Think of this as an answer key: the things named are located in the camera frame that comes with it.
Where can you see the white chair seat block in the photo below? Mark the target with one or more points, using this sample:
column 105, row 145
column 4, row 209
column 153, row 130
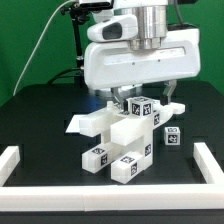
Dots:
column 143, row 145

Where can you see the white cube nut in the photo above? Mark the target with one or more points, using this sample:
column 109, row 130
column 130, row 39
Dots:
column 141, row 106
column 172, row 135

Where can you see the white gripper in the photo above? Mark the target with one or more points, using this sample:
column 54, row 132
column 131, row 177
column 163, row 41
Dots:
column 111, row 62

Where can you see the white U-shaped border fence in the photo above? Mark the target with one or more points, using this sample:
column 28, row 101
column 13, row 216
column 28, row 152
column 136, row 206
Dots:
column 209, row 195

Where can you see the black camera stand pole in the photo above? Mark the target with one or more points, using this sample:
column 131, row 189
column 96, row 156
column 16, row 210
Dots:
column 79, row 16

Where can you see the white chair back frame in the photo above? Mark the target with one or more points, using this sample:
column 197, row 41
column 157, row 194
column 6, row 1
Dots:
column 125, row 129

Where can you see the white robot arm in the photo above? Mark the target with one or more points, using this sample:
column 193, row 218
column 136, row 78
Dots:
column 132, row 43

